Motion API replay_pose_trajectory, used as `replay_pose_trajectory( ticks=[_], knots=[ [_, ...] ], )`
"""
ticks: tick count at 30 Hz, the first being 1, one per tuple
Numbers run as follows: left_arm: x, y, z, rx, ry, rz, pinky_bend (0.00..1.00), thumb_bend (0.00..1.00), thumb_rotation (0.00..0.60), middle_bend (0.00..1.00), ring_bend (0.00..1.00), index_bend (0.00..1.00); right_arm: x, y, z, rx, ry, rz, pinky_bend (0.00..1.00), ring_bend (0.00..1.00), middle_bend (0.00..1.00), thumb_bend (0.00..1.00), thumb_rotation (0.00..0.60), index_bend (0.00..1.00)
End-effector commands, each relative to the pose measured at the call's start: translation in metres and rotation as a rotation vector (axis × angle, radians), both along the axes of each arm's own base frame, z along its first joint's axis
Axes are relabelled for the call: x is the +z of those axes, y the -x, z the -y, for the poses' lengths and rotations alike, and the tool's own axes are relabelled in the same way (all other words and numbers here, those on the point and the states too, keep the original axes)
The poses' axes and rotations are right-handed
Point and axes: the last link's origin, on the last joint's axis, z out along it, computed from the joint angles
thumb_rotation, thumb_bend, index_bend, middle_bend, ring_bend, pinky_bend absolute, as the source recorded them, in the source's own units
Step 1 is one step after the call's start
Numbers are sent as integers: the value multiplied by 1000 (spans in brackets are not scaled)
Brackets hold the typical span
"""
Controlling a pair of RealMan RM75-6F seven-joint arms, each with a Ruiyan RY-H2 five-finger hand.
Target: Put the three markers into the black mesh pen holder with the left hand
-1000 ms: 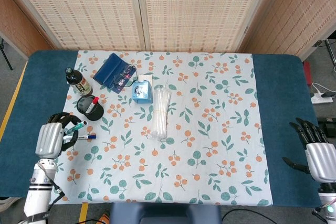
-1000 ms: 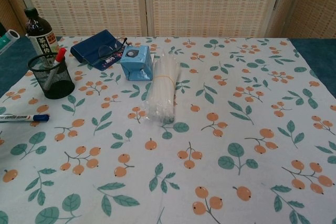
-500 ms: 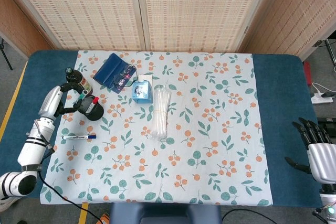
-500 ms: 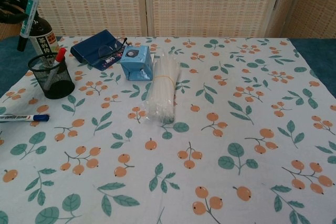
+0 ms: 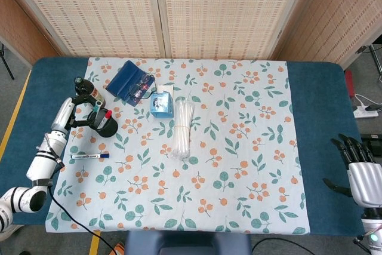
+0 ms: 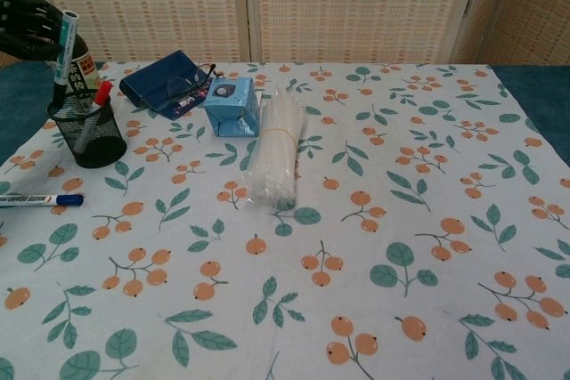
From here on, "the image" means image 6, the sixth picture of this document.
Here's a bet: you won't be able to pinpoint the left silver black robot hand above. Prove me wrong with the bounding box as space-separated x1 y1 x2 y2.
0 0 68 63

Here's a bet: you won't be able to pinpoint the green-printed black-capped marker pen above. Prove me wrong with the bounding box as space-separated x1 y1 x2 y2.
52 10 80 108

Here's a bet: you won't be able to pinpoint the red-capped white marker pen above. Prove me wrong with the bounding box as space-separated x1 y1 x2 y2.
73 80 113 154

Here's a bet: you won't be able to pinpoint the blue cap marker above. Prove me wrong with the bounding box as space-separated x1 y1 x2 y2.
0 193 86 208

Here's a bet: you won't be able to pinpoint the black mesh pen holder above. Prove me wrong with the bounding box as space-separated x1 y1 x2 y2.
46 90 129 170

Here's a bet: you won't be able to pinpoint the dark glass labelled bottle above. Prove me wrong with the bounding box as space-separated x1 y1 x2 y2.
48 35 102 105

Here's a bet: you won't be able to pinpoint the navy blue glasses case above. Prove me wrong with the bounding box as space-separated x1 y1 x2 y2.
119 49 210 109

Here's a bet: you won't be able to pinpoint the black-rimmed eyeglasses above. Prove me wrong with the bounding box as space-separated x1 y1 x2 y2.
165 62 218 103

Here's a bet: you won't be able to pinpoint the dark printed tag card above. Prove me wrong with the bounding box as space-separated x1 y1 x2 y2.
162 88 210 121

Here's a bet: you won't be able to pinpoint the light blue carton box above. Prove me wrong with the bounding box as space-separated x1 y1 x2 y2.
203 76 262 139

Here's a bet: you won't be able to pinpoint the bundle of clear straws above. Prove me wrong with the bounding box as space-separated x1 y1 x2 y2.
242 85 309 211

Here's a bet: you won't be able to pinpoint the floral orange fruit tablecloth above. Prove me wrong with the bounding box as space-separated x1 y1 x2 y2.
0 61 570 380

